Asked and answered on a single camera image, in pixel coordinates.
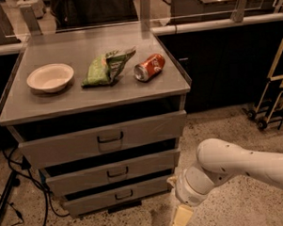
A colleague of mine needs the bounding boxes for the black tripod leg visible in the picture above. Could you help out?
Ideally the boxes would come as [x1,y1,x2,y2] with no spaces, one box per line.
[0,171,20,222]

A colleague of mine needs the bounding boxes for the grey top drawer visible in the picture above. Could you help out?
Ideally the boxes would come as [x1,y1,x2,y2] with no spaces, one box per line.
[19,110,186,169]

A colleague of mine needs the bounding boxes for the grey drawer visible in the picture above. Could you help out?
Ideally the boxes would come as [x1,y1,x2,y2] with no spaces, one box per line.
[19,110,186,169]
[64,175,168,217]
[46,148,180,196]

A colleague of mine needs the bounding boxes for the white railing bar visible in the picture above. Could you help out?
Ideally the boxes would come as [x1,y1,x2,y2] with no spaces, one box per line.
[0,12,283,56]

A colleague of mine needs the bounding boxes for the red soda can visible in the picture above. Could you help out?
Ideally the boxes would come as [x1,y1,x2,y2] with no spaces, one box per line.
[134,54,165,82]

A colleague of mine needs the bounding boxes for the white paper bowl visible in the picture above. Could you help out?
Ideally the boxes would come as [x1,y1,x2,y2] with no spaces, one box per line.
[26,64,74,93]

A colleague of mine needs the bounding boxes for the grey bottom drawer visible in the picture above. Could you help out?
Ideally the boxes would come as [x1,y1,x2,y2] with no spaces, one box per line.
[64,175,168,217]

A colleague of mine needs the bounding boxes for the grey middle drawer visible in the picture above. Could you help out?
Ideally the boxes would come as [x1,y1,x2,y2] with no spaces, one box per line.
[46,148,180,196]

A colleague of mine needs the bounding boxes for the grey drawer cabinet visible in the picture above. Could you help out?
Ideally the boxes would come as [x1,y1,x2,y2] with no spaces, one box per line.
[0,24,190,207]

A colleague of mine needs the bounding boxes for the green chip bag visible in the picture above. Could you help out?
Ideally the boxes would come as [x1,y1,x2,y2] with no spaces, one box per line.
[81,47,136,89]

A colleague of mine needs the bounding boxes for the yellow hand truck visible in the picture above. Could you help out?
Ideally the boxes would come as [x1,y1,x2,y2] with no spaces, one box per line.
[243,37,283,130]

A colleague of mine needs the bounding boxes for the black floor cables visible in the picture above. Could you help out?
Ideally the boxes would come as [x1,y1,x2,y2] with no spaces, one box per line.
[0,146,71,226]

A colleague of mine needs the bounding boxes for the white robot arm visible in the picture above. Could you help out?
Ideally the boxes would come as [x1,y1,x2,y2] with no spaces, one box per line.
[167,138,283,226]

